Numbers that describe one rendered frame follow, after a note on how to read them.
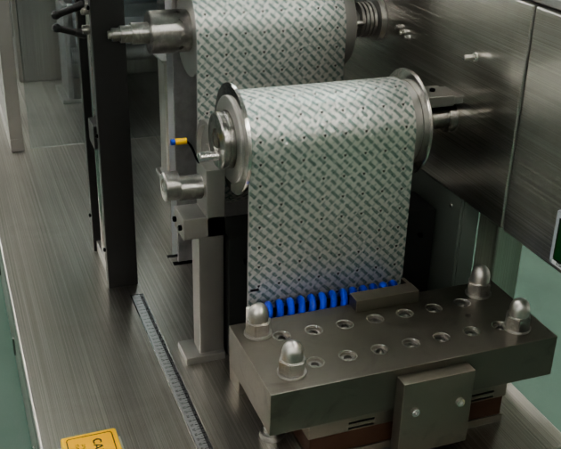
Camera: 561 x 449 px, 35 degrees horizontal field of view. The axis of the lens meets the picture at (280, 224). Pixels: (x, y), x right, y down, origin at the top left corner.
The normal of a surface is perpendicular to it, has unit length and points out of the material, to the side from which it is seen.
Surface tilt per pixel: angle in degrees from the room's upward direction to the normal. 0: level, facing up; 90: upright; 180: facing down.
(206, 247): 90
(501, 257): 90
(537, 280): 0
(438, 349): 0
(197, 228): 90
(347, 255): 90
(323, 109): 46
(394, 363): 0
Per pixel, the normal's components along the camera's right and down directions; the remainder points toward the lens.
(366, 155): 0.35, 0.41
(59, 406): 0.03, -0.90
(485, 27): -0.94, 0.14
